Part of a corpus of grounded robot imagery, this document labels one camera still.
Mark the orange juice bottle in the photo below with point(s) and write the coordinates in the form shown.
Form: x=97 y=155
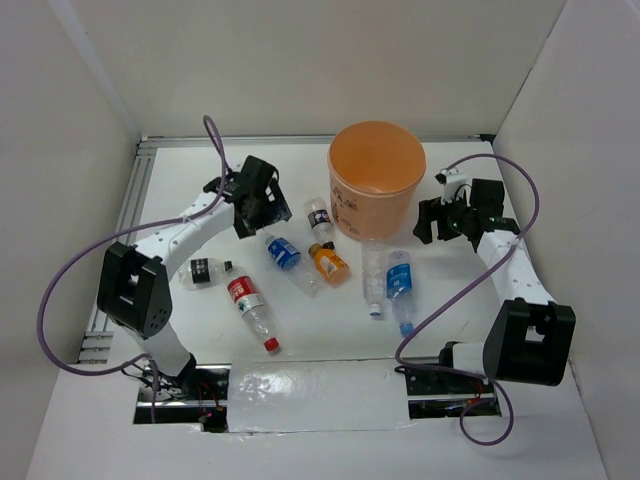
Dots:
x=329 y=264

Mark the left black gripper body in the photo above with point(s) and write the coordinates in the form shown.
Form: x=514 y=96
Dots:
x=266 y=212

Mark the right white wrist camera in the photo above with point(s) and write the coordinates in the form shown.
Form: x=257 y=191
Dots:
x=452 y=180

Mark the clear unlabeled bottle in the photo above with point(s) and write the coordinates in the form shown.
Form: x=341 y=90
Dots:
x=374 y=277

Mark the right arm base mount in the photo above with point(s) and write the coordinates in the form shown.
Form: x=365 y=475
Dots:
x=434 y=394

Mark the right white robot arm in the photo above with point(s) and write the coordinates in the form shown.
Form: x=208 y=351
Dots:
x=530 y=339

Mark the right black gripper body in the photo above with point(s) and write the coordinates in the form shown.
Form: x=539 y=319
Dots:
x=458 y=216

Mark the black label bottle by bin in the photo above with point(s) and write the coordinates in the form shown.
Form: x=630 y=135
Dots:
x=320 y=222

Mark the red label red cap bottle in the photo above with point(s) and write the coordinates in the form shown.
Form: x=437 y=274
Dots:
x=254 y=311

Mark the black label bottle left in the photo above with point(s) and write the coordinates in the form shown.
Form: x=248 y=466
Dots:
x=202 y=273

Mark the orange plastic bin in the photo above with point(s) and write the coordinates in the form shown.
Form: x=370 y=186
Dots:
x=374 y=170

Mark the blue label white cap bottle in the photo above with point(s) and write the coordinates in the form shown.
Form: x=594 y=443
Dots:
x=291 y=262

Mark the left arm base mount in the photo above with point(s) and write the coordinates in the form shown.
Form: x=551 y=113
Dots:
x=204 y=406

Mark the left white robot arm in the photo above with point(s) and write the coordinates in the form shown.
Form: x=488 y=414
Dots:
x=134 y=288

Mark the aluminium frame rail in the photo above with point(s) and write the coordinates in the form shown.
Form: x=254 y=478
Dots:
x=332 y=324

